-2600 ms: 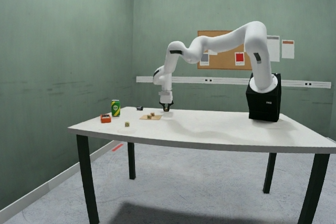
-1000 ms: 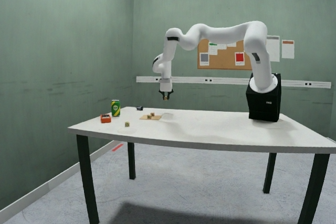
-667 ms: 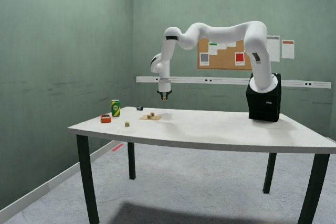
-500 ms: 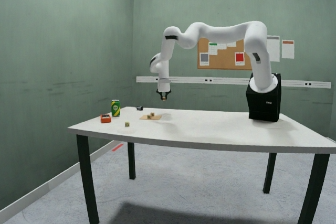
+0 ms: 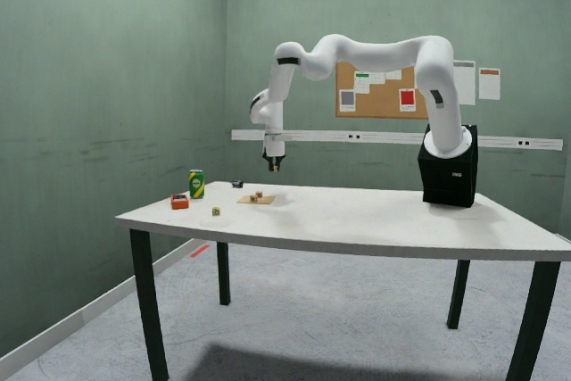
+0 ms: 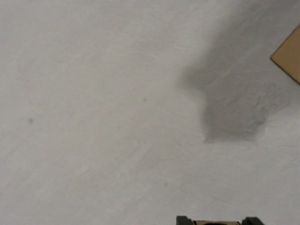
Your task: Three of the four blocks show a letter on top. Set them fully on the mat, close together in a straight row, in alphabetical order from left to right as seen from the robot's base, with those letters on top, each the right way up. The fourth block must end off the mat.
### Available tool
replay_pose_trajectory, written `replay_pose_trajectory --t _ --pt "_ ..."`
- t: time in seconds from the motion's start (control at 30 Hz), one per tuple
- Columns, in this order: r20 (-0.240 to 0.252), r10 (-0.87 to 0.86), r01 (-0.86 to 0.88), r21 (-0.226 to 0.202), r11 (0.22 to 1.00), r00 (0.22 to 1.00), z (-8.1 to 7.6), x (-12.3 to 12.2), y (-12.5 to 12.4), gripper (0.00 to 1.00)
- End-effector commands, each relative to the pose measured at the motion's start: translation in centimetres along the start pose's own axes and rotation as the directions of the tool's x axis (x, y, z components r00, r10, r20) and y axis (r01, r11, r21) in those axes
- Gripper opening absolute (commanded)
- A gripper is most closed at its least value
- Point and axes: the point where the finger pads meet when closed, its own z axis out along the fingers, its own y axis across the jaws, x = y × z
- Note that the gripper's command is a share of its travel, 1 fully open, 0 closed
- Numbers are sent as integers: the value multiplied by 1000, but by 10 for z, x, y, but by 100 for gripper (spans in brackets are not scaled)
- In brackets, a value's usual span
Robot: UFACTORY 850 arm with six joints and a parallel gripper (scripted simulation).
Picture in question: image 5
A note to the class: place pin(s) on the orange multimeter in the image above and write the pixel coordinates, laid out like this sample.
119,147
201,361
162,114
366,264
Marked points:
179,202

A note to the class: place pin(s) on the tan square mat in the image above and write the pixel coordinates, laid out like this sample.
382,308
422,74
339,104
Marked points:
263,200

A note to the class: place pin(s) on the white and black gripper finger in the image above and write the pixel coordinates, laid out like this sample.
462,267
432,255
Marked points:
278,160
269,160

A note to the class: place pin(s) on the green and yellow drink can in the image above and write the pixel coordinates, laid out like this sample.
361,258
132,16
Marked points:
196,184

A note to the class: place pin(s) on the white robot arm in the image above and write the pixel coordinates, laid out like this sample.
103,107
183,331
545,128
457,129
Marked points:
433,74

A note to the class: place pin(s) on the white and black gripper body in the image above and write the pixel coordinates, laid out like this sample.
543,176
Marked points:
273,148

